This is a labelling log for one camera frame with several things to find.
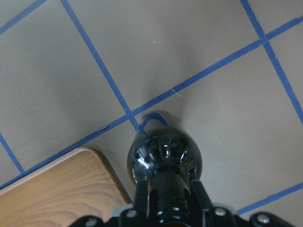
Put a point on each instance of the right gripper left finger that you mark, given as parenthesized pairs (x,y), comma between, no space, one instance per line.
(143,202)

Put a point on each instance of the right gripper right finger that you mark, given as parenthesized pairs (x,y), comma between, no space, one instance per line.
(199,195)

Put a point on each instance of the dark wine bottle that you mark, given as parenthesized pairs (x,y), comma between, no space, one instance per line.
(165,156)

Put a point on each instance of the wooden tray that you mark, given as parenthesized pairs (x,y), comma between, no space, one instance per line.
(77,184)

